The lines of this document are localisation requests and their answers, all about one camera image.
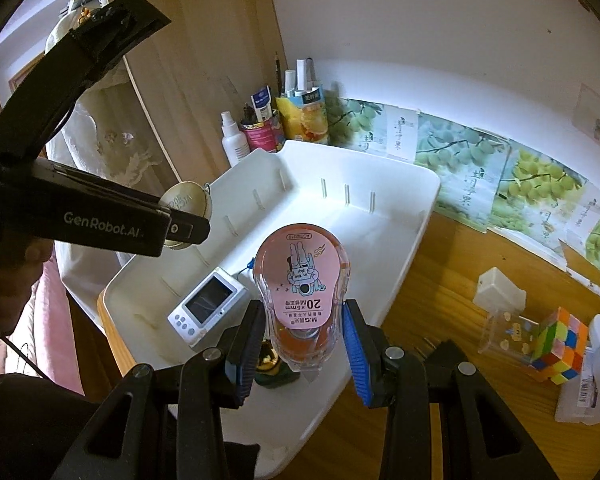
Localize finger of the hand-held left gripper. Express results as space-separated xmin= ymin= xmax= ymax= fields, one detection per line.
xmin=164 ymin=207 xmax=212 ymax=247

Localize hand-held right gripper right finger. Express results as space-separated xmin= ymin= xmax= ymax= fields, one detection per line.
xmin=344 ymin=299 xmax=552 ymax=480

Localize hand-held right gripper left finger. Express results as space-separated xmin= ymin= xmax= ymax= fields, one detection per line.
xmin=50 ymin=299 xmax=267 ymax=480

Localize round gold tin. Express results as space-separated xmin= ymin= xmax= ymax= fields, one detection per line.
xmin=161 ymin=181 xmax=215 ymax=251

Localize pink correction tape dispenser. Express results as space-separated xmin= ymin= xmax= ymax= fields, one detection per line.
xmin=254 ymin=223 xmax=352 ymax=386

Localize white plastic storage tray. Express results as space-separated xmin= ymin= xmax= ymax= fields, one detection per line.
xmin=97 ymin=140 xmax=442 ymax=478

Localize clear box with white lid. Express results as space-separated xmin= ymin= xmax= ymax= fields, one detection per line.
xmin=472 ymin=267 xmax=553 ymax=368

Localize person's left hand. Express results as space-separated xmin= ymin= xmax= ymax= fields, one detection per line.
xmin=0 ymin=237 xmax=56 ymax=346

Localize white digital timer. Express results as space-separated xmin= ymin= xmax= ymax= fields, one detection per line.
xmin=167 ymin=267 xmax=246 ymax=348

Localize white spray bottle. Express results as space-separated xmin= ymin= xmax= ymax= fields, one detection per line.
xmin=220 ymin=111 xmax=251 ymax=167

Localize pink cushion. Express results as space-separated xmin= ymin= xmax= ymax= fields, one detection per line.
xmin=0 ymin=260 xmax=74 ymax=377

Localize red can pen holder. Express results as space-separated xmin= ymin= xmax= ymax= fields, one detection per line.
xmin=241 ymin=117 xmax=286 ymax=153

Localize blue and white box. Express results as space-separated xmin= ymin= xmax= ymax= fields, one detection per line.
xmin=250 ymin=85 xmax=276 ymax=123

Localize yellow carton pen holder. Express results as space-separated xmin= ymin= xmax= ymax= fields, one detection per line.
xmin=275 ymin=89 xmax=329 ymax=146

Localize wooden cabinet side panel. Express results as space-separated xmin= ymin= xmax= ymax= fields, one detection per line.
xmin=102 ymin=0 xmax=288 ymax=202

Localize colourful puzzle cube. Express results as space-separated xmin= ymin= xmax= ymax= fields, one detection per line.
xmin=525 ymin=306 xmax=590 ymax=386

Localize dark cloth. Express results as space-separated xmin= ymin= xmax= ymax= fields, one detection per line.
xmin=0 ymin=372 xmax=131 ymax=480

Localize black cable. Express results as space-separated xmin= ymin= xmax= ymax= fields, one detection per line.
xmin=0 ymin=334 xmax=47 ymax=380

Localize paper note on wall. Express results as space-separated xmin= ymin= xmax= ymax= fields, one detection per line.
xmin=572 ymin=82 xmax=600 ymax=149

